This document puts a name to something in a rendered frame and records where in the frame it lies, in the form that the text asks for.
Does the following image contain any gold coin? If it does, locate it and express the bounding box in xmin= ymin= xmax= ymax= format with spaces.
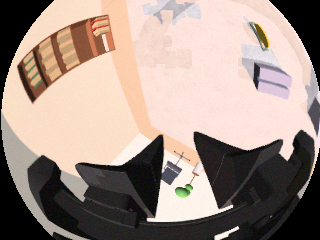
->
xmin=255 ymin=23 xmax=269 ymax=48

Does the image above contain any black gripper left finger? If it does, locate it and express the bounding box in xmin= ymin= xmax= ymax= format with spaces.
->
xmin=75 ymin=133 xmax=164 ymax=219

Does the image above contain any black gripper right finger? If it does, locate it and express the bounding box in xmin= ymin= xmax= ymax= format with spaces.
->
xmin=193 ymin=131 xmax=284 ymax=209

